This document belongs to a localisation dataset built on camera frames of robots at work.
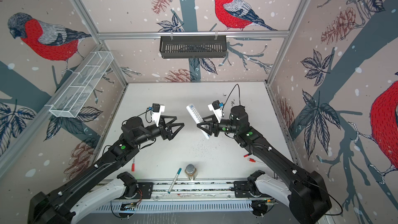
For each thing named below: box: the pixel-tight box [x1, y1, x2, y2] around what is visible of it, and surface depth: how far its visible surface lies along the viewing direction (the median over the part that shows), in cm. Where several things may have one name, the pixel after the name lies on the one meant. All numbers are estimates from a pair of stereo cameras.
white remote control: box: [186, 103, 211, 140], surface depth 70 cm
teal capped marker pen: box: [167, 167, 182, 194], surface depth 78 cm
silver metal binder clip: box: [184, 163, 197, 181], surface depth 72 cm
